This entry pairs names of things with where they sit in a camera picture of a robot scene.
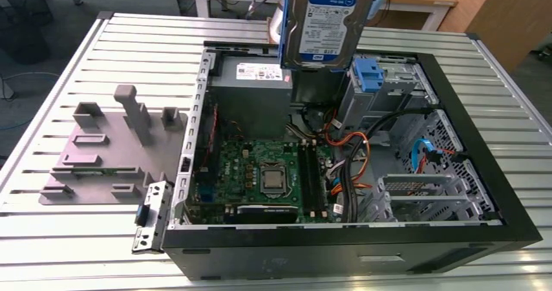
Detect hard disk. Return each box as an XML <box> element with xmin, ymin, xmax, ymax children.
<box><xmin>278</xmin><ymin>0</ymin><xmax>377</xmax><ymax>74</ymax></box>

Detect disk power wire black connector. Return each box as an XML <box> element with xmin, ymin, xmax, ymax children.
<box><xmin>424</xmin><ymin>147</ymin><xmax>470</xmax><ymax>174</ymax></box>

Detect metal disk bay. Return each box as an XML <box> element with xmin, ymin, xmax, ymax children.
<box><xmin>377</xmin><ymin>173</ymin><xmax>494</xmax><ymax>222</ymax></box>

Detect blue drive cage latch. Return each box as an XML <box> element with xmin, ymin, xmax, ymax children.
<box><xmin>353</xmin><ymin>59</ymin><xmax>385</xmax><ymax>93</ymax></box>

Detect grey optical drive cage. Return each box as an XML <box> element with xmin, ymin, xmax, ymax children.
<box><xmin>338</xmin><ymin>56</ymin><xmax>438</xmax><ymax>136</ymax></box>

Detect wooden cabinet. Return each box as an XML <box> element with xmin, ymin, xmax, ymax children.
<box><xmin>438</xmin><ymin>0</ymin><xmax>552</xmax><ymax>74</ymax></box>

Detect grey power supply unit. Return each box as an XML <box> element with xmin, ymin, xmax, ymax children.
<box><xmin>209</xmin><ymin>56</ymin><xmax>294</xmax><ymax>140</ymax></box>

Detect black RAM slot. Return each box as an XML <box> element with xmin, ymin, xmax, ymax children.
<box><xmin>308</xmin><ymin>140</ymin><xmax>329</xmax><ymax>217</ymax></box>
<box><xmin>297</xmin><ymin>141</ymin><xmax>318</xmax><ymax>217</ymax></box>

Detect silver CPU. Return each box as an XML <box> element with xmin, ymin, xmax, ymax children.
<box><xmin>261</xmin><ymin>169</ymin><xmax>285</xmax><ymax>190</ymax></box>

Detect green motherboard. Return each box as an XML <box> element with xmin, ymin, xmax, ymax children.
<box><xmin>189</xmin><ymin>138</ymin><xmax>345</xmax><ymax>224</ymax></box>

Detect CPU socket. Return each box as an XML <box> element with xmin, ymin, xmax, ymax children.
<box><xmin>257</xmin><ymin>161</ymin><xmax>290</xmax><ymax>199</ymax></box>

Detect black graphics card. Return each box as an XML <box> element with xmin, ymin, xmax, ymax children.
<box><xmin>184</xmin><ymin>202</ymin><xmax>301</xmax><ymax>226</ymax></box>

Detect black office chair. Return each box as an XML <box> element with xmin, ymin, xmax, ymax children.
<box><xmin>0</xmin><ymin>0</ymin><xmax>54</xmax><ymax>65</ymax></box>

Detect grey parts rack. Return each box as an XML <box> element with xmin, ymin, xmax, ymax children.
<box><xmin>37</xmin><ymin>84</ymin><xmax>190</xmax><ymax>206</ymax></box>

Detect green RAM stick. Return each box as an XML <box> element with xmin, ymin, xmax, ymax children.
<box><xmin>73</xmin><ymin>168</ymin><xmax>133</xmax><ymax>177</ymax></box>

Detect black open PC case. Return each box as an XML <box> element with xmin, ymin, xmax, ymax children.
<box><xmin>161</xmin><ymin>40</ymin><xmax>544</xmax><ymax>281</ymax></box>

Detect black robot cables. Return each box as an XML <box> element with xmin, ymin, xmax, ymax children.
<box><xmin>248</xmin><ymin>0</ymin><xmax>277</xmax><ymax>20</ymax></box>

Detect thick black cable bundle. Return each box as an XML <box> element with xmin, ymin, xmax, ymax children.
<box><xmin>344</xmin><ymin>105</ymin><xmax>441</xmax><ymax>222</ymax></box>

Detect orange yellow wire harness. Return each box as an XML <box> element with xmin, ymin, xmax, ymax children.
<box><xmin>322</xmin><ymin>119</ymin><xmax>374</xmax><ymax>191</ymax></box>

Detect thin red wire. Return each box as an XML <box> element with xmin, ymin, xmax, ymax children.
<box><xmin>200</xmin><ymin>105</ymin><xmax>220</xmax><ymax>172</ymax></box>

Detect blue data wire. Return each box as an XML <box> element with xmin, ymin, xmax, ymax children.
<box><xmin>412</xmin><ymin>137</ymin><xmax>436</xmax><ymax>175</ymax></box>

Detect metal expansion slot bracket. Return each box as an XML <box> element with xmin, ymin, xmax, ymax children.
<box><xmin>130</xmin><ymin>180</ymin><xmax>168</xmax><ymax>255</ymax></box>

